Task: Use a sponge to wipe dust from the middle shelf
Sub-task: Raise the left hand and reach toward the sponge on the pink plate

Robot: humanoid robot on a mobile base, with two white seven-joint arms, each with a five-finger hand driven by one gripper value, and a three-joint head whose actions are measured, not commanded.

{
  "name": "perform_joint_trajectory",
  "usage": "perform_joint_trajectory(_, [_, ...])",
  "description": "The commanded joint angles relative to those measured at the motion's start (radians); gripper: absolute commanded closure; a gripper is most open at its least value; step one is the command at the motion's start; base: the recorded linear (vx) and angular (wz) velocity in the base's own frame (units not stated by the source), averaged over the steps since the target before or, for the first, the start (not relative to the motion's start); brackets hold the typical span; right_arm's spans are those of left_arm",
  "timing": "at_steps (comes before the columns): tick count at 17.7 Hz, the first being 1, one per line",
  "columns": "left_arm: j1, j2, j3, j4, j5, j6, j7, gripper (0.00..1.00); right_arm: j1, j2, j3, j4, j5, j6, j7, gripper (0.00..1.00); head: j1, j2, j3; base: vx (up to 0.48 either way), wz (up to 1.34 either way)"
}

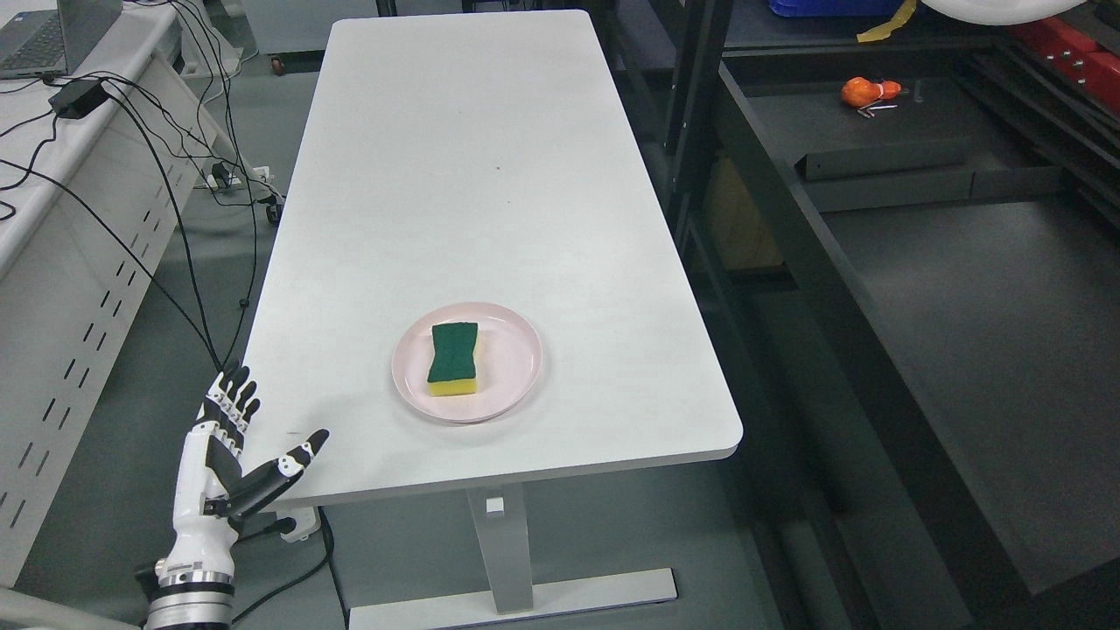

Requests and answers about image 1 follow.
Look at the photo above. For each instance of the white height-adjustable table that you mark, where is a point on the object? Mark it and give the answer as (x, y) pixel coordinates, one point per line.
(479, 158)

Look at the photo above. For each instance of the green yellow sponge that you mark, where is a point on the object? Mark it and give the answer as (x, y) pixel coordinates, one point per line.
(453, 370)

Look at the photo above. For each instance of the white side desk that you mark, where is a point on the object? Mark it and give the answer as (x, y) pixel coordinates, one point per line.
(88, 209)

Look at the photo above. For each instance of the white power strip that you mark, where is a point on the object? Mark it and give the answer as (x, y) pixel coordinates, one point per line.
(297, 525)

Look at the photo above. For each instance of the yellow tape strip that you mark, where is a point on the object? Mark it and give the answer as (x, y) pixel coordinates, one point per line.
(881, 32)

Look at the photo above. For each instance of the orange plastic object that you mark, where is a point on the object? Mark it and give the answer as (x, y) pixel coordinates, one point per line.
(860, 93)

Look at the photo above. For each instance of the blue plastic bin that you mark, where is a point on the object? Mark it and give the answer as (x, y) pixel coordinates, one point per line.
(833, 9)

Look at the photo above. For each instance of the grey laptop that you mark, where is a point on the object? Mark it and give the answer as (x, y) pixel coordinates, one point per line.
(54, 42)

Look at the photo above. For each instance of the red toolbox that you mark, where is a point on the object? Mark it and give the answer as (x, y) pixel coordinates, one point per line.
(1074, 55)

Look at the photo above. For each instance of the black power adapter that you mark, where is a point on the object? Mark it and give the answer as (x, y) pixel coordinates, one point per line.
(78, 98)

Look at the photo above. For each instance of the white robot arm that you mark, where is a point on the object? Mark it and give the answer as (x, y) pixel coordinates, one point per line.
(193, 599)

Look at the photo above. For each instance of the dark grey metal shelf rack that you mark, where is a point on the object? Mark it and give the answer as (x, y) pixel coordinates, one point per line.
(915, 302)

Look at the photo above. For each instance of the pink round plate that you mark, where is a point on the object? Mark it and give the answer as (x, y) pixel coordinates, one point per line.
(509, 357)

